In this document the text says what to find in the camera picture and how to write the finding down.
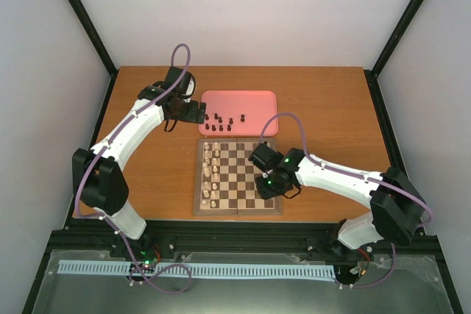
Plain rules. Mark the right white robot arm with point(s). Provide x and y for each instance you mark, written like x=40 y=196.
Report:
x=395 y=208

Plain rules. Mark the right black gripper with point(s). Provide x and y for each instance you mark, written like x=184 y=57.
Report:
x=266 y=193

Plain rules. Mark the black aluminium frame base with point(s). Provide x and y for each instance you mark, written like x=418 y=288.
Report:
x=168 y=239

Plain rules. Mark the transparent acrylic sheet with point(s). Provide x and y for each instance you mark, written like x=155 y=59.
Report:
x=404 y=285

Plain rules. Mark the wooden chess board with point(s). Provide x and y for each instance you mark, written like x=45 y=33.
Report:
x=229 y=179

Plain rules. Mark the pink plastic tray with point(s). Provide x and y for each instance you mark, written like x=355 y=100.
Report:
x=258 y=106

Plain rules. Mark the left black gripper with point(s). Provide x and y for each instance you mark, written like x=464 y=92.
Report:
x=193 y=115

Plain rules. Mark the light blue cable duct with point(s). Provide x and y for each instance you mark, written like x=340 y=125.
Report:
x=200 y=270

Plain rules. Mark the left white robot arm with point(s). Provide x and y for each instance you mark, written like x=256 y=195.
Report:
x=98 y=178

